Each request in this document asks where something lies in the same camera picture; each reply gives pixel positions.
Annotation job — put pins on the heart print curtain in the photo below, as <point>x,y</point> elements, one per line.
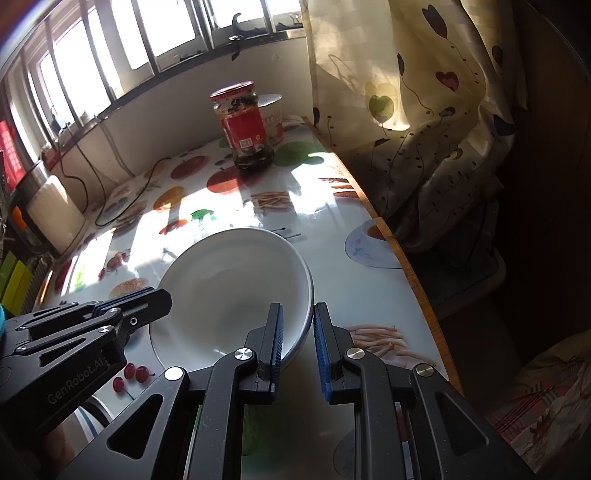
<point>415,115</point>

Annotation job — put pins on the yellow-green box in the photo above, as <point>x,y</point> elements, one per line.
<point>21,290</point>

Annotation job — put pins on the cream black electric kettle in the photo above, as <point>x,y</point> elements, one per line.
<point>53,217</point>

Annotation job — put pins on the black window hook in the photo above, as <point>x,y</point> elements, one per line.
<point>238,32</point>

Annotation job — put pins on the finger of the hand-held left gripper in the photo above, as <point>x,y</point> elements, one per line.
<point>147,307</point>
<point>124,297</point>

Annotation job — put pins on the plain white bowl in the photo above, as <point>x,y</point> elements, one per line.
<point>231,286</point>

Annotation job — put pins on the printed cushion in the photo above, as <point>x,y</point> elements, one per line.
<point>549,406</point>

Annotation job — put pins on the grey stool seat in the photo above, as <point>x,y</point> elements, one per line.
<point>457,281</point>

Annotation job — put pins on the striped storage basket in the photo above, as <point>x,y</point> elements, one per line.
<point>42,290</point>

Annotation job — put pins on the fruit print tablecloth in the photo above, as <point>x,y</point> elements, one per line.
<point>323,221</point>

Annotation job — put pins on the orange box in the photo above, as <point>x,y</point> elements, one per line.
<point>17,218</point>

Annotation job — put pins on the window frame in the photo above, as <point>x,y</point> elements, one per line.
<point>152,55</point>

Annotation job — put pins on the glass jar red label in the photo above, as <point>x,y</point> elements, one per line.
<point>242,129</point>

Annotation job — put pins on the clear plastic container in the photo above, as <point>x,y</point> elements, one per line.
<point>272,120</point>

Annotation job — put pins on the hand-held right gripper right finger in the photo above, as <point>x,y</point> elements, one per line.
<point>321,350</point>

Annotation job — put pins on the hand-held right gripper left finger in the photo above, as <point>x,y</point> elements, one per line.
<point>277,341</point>

